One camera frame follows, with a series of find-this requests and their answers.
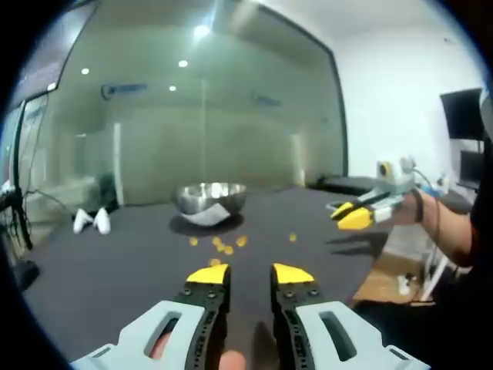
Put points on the black chair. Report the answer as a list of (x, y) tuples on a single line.
[(107, 192)]

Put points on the person's dark trouser legs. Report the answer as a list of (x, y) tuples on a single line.
[(423, 335)]

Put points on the stainless steel bowl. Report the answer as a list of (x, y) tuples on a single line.
[(200, 200)]

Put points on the black monitor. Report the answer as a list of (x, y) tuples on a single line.
[(460, 113)]

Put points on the white table frame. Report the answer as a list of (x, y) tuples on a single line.
[(435, 270)]

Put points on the person's right hand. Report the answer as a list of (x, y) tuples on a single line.
[(410, 206)]

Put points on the dark grey table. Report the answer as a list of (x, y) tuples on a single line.
[(115, 270)]

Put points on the person's left hand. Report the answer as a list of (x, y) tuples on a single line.
[(233, 362)]

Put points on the small dark monitor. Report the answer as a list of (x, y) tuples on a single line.
[(470, 167)]

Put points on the yellow QQ candies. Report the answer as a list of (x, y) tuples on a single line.
[(216, 241)]

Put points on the black tripod stand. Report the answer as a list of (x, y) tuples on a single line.
[(17, 185)]

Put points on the person's black shirt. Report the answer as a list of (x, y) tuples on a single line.
[(483, 185)]

